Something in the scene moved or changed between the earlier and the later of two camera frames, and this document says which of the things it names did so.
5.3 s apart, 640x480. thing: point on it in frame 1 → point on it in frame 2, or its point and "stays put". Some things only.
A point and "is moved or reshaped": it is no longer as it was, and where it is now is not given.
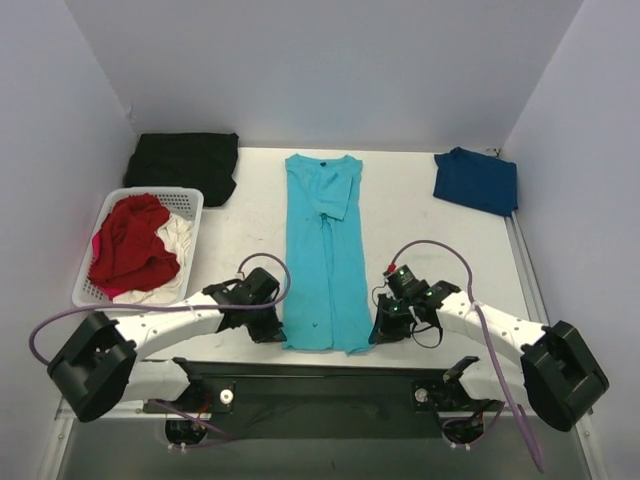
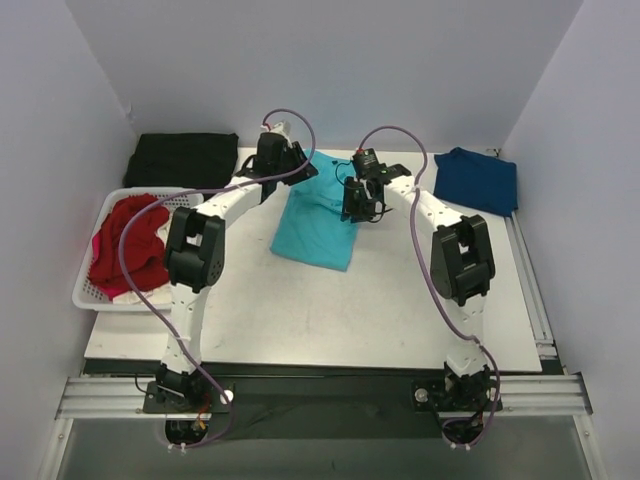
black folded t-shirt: [203, 161] stays put
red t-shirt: [132, 254] stays put
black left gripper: [265, 326] → [298, 166]
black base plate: [255, 401] stays put
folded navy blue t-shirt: [486, 182] stays put
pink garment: [110, 293] stays put
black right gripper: [388, 323] → [357, 201]
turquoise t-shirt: [324, 283] is moved or reshaped
